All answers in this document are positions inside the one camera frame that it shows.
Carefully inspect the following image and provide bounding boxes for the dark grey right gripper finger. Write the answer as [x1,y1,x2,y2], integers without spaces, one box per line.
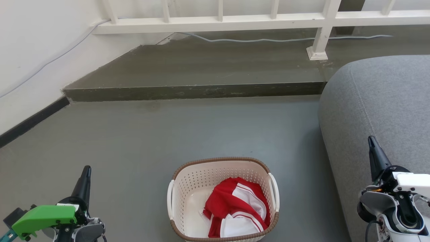
[368,135,392,182]

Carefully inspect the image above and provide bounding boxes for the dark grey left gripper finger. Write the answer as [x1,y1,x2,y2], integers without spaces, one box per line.
[69,165,92,209]

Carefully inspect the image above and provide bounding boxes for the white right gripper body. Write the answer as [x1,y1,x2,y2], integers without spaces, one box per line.
[372,165,430,202]

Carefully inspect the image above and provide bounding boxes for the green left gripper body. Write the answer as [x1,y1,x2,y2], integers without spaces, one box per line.
[11,198,90,242]

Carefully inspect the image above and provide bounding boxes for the cream perforated laundry basket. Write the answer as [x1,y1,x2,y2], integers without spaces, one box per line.
[167,157,280,242]

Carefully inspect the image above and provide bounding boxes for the grey fabric sofa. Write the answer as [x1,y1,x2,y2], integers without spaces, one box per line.
[318,55,430,242]

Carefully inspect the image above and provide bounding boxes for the black baseboard strip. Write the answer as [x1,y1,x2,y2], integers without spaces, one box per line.
[0,96,70,149]

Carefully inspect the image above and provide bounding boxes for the red and white garment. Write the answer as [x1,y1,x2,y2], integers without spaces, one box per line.
[203,177,271,238]

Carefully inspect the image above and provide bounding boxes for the raised grey concrete step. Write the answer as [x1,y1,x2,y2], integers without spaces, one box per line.
[62,26,430,103]

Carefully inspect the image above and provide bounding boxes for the white railing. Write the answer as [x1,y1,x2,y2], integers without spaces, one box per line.
[91,0,430,61]

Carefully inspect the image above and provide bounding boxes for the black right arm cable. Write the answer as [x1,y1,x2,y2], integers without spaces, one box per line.
[365,219,381,242]

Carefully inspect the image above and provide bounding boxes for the thin grey wall cable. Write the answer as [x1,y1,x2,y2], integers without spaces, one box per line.
[0,18,393,98]

